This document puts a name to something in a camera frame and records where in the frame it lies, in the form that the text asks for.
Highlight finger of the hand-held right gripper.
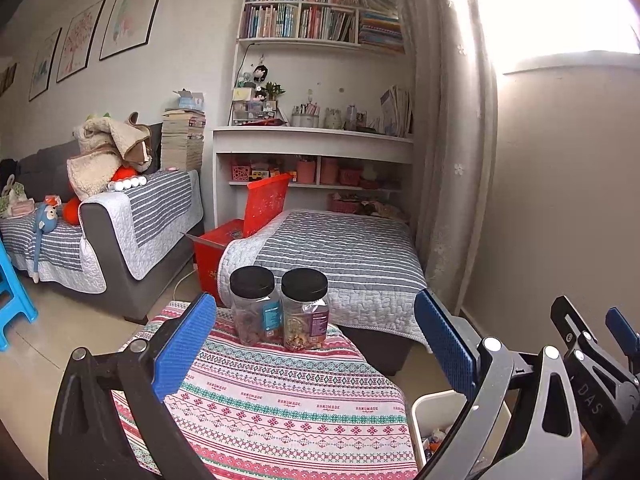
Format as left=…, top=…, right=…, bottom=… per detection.
left=550, top=295, right=640, bottom=386
left=605, top=307, right=640, bottom=361

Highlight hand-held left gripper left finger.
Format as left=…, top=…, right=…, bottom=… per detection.
left=47, top=291, right=218, bottom=480

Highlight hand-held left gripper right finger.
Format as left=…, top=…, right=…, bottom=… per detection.
left=414, top=287, right=583, bottom=480

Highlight white trash bin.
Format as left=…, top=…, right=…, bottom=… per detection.
left=411, top=391, right=513, bottom=480

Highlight blue label plastic jar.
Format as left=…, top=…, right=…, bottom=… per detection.
left=229, top=266, right=283, bottom=346

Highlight red cardboard box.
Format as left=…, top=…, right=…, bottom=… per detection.
left=182, top=217, right=246, bottom=306

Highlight patterned red green tablecloth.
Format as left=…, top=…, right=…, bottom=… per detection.
left=111, top=300, right=418, bottom=480

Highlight purple label plastic jar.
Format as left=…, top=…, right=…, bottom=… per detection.
left=281, top=267, right=331, bottom=351

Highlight dark grey sofa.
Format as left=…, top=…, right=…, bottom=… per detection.
left=0, top=122, right=205, bottom=326

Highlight striped quilted bed cover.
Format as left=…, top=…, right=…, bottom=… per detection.
left=220, top=209, right=432, bottom=353

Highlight striped quilted armrest cover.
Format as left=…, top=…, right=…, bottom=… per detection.
left=80, top=170, right=205, bottom=281

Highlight striped quilted seat cover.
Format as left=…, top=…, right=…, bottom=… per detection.
left=0, top=217, right=108, bottom=295

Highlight red plastic basket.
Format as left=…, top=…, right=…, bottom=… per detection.
left=243, top=173, right=291, bottom=237

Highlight row of white balls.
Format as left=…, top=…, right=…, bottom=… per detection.
left=107, top=176, right=148, bottom=192

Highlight blue plastic stool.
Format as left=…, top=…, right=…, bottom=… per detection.
left=0, top=240, right=38, bottom=353

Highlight orange plush cushion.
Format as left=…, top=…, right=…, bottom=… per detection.
left=62, top=165, right=138, bottom=226

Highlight pink storage basket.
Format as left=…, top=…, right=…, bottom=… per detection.
left=327, top=195, right=361, bottom=214

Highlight blue plush toy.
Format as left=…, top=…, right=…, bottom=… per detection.
left=27, top=199, right=61, bottom=283

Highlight tall stack of magazines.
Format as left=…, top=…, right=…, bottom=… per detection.
left=161, top=109, right=207, bottom=172

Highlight sheer white curtain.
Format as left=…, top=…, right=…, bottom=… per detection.
left=390, top=0, right=501, bottom=311

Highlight white bunny plush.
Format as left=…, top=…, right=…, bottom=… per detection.
left=0, top=174, right=26, bottom=218

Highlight upright stack of booklets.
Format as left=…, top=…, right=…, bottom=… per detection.
left=380, top=85, right=415, bottom=138

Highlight white bookshelf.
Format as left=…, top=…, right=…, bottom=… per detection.
left=212, top=0, right=416, bottom=231

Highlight light blue tissue box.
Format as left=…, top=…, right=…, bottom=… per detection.
left=173, top=90, right=206, bottom=112

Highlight small desktop drawer organizer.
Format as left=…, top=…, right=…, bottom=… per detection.
left=231, top=87, right=278, bottom=127

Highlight pen holder with pens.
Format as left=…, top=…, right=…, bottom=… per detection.
left=291, top=102, right=321, bottom=128

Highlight narrow framed picture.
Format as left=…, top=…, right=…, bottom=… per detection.
left=28, top=27, right=62, bottom=102

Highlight framed tree picture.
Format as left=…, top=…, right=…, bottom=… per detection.
left=56, top=0, right=107, bottom=83

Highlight large framed picture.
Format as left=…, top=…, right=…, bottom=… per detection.
left=99, top=0, right=169, bottom=61

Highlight rows of shelved books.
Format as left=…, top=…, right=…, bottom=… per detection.
left=240, top=0, right=406, bottom=53

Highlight white floor cable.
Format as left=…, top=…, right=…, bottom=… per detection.
left=172, top=260, right=196, bottom=301

